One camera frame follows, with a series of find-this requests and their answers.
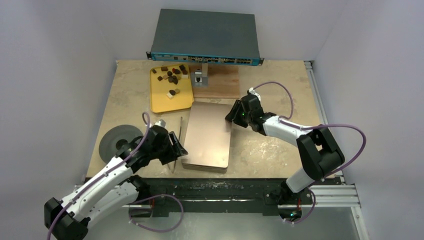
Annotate metal tongs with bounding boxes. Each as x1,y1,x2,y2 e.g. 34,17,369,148
166,116,184,174

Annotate brown box lid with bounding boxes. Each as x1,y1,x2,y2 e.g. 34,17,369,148
180,101,232,168

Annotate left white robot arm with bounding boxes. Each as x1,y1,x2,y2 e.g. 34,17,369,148
44,125,188,240

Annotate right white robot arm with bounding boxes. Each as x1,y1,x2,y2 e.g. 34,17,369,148
225,93,345,204

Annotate brown chocolate box tray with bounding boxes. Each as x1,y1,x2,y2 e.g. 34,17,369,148
181,162,228,174

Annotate wooden board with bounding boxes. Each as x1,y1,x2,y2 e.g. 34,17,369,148
188,63,240,99

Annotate grey round speaker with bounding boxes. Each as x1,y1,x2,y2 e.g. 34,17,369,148
98,124,143,164

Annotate grey metal stand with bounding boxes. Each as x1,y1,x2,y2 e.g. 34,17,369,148
193,63,209,88

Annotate yellow tray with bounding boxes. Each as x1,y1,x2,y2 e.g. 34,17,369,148
149,63,194,113

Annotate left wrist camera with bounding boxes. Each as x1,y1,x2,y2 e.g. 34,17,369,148
154,119,166,128

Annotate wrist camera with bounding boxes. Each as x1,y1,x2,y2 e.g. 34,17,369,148
154,119,166,128
247,87,261,101

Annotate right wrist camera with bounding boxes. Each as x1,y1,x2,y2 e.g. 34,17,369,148
247,87,261,101

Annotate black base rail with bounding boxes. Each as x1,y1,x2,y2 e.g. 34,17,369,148
82,177,342,218

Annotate blue network switch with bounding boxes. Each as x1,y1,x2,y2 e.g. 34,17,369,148
146,8,264,66

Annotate aluminium frame rail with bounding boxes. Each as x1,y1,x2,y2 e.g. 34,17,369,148
311,185,360,208

